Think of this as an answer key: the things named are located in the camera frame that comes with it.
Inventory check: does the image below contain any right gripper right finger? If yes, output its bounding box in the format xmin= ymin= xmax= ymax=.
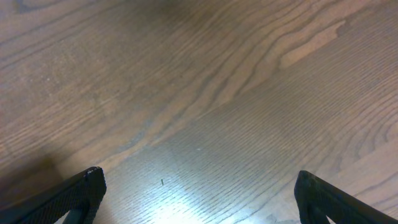
xmin=294 ymin=170 xmax=397 ymax=224

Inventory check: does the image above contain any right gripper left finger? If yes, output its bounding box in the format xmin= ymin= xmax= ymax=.
xmin=1 ymin=167 xmax=106 ymax=224

